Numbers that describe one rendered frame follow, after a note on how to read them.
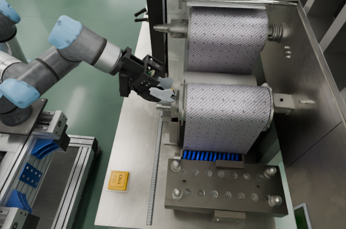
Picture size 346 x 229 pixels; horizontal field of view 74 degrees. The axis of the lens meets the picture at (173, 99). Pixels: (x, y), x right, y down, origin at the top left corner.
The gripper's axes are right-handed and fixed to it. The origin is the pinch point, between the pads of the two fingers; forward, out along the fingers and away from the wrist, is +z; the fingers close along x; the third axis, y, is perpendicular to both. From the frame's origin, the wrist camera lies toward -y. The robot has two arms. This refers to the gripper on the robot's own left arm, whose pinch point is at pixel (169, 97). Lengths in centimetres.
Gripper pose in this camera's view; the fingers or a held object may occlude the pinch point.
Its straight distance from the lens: 70.6
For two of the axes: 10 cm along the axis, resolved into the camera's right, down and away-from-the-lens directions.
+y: 6.4, -4.1, -6.5
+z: 7.6, 4.2, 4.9
